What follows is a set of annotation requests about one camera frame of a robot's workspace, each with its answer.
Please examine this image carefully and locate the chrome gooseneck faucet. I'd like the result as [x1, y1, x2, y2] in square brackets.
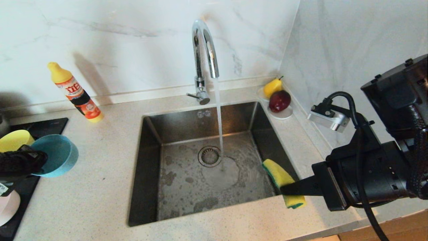
[186, 19, 220, 105]

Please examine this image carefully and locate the yellow pear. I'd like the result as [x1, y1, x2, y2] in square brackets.
[263, 76, 284, 99]

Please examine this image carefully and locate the yellow plastic bowl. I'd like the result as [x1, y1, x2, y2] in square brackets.
[0, 130, 35, 153]

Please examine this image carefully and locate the blue plastic bowl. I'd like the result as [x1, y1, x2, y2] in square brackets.
[31, 134, 79, 178]

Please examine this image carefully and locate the black induction cooktop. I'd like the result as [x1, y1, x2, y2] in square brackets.
[0, 117, 69, 241]

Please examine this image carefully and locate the clear running water stream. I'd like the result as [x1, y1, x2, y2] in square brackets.
[214, 78, 225, 169]

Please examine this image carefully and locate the dark red apple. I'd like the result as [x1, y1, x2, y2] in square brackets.
[269, 90, 292, 113]

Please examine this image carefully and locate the stainless steel sink basin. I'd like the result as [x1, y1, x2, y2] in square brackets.
[128, 101, 303, 227]

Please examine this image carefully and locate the round metal drain strainer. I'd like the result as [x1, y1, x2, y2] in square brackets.
[198, 145, 222, 167]

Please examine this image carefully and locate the small white dish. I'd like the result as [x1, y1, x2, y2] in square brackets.
[257, 86, 294, 120]

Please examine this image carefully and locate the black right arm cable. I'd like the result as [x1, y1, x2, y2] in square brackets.
[323, 91, 390, 241]

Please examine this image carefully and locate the black braided right arm sleeve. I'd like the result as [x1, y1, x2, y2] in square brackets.
[351, 110, 428, 208]

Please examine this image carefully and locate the orange yellow dish soap bottle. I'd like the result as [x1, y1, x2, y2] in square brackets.
[47, 62, 103, 123]

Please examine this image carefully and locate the yellow fish-shaped sponge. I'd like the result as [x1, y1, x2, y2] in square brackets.
[262, 159, 306, 210]

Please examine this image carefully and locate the pink plastic bowl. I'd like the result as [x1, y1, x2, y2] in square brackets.
[0, 191, 21, 227]

